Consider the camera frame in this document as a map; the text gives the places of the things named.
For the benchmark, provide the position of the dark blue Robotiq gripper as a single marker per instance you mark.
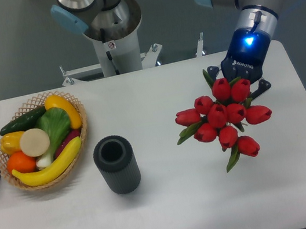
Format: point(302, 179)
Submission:
point(245, 59)

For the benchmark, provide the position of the red tulip bouquet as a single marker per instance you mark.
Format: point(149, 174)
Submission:
point(223, 117)

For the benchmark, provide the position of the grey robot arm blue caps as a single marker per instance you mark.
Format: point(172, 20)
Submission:
point(76, 16)

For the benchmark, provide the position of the dark grey ribbed vase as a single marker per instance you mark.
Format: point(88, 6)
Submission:
point(114, 157)

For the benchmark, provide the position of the dark red chili pepper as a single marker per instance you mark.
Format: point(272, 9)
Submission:
point(71, 135)

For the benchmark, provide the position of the yellow squash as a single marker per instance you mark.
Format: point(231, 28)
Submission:
point(62, 103)

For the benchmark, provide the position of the green bok choy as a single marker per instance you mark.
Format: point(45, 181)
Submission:
point(56, 123)

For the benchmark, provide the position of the beige round disc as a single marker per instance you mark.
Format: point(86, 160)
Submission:
point(34, 142)

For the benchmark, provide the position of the green cucumber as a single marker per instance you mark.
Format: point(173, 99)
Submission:
point(23, 122)

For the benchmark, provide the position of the yellow banana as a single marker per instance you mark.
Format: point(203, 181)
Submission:
point(53, 171)

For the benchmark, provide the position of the orange fruit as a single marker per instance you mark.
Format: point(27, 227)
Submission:
point(21, 162)

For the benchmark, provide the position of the yellow bell pepper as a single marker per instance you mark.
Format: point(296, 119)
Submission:
point(10, 143)

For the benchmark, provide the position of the white metal base frame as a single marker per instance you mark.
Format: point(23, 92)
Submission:
point(87, 71)

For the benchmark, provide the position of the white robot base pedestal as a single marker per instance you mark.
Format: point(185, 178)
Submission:
point(113, 34)

